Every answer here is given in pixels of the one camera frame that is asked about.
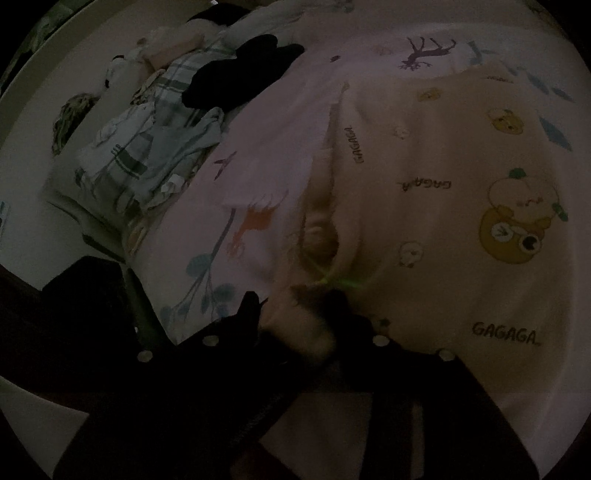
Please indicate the light blue garment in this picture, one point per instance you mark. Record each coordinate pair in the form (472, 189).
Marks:
(184, 143)

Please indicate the grey white pillow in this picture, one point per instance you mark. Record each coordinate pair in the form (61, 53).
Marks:
(263, 23)

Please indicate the green patterned cloth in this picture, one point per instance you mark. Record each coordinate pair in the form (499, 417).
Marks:
(74, 115)

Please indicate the dark pillow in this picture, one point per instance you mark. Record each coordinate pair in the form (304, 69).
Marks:
(207, 18)

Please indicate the cream printed baby romper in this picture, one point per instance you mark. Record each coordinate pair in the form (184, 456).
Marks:
(438, 230)

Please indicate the pink printed blanket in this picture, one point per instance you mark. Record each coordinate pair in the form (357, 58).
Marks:
(277, 138)

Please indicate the black garment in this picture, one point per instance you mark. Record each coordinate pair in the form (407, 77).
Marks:
(240, 69)

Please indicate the small white socks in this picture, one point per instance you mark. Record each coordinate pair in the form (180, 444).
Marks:
(171, 184)

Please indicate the white plush toy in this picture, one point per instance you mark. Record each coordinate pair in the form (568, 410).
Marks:
(120, 74)

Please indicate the white printed garment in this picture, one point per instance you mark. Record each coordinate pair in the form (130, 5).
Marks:
(124, 134)

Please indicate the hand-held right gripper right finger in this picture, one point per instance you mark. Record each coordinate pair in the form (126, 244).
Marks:
(339, 311)

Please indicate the plaid blanket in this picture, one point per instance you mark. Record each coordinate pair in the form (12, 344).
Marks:
(182, 69)

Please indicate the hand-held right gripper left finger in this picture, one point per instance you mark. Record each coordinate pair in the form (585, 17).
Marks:
(250, 311)

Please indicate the dark bulky object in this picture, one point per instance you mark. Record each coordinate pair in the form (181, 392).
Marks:
(83, 300)

